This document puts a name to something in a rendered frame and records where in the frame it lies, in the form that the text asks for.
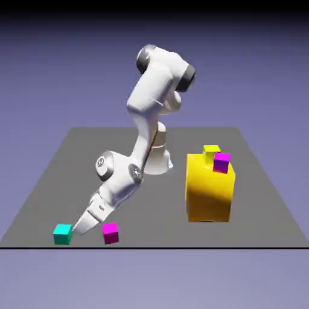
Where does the small yellow cube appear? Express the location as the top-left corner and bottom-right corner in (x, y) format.
(202, 144), (221, 166)

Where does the small teal cube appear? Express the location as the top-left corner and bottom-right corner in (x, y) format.
(53, 223), (74, 246)

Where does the large yellow box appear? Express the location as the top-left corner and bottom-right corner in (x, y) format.
(185, 152), (236, 223)

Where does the small magenta cube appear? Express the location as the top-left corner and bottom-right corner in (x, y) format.
(212, 152), (231, 174)
(101, 222), (119, 245)

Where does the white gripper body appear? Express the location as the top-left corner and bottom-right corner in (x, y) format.
(72, 206), (103, 236)

